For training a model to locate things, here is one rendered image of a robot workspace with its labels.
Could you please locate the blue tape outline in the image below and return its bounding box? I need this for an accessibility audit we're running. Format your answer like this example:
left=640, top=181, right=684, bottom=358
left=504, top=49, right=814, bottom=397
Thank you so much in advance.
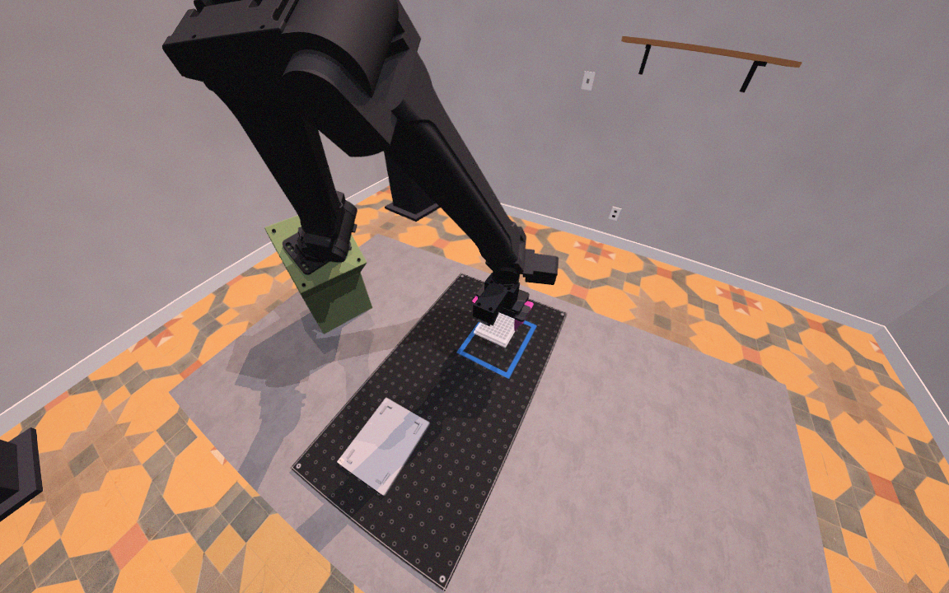
left=457, top=321, right=537, bottom=379

